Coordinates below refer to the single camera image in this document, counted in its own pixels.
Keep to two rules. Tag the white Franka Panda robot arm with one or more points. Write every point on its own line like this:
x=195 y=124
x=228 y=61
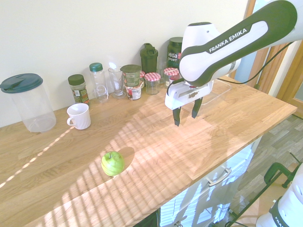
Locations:
x=227 y=45

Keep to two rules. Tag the black metal clamp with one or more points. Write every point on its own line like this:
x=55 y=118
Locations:
x=279 y=172

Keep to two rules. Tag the glass jar with checkered lid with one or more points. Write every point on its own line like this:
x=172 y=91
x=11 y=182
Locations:
x=142 y=76
x=171 y=76
x=152 y=83

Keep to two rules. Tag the tall clear drinking glass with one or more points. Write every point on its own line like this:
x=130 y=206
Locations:
x=116 y=82

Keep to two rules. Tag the clear bottle with green cap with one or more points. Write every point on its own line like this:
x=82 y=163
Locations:
x=98 y=82

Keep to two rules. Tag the clear pitcher with teal lid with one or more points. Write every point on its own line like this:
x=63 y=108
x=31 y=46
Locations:
x=28 y=104

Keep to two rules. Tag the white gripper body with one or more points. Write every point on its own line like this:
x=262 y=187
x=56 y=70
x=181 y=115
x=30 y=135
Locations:
x=189 y=94

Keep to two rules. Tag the Vega Sport protein tub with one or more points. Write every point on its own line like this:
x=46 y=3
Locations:
x=174 y=53

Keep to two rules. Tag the dark green shaker bottle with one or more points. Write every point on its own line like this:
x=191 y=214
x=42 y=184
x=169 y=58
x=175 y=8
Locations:
x=148 y=59

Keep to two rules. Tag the red labelled yogurt cup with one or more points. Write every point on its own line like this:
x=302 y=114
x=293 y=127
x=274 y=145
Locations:
x=134 y=92

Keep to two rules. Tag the brown lidded spice jar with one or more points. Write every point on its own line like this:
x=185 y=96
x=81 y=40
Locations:
x=78 y=90

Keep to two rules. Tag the wooden door frame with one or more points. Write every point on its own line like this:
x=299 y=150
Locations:
x=287 y=66

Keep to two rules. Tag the white ceramic mug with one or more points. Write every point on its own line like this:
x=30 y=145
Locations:
x=79 y=116

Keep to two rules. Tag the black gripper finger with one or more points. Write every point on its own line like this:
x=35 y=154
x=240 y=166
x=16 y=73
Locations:
x=196 y=108
x=176 y=118

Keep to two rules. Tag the green apple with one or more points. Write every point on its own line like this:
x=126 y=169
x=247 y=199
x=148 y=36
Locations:
x=113 y=163

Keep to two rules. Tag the clear plastic container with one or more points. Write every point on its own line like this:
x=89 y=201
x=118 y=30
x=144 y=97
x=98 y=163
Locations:
x=219 y=91

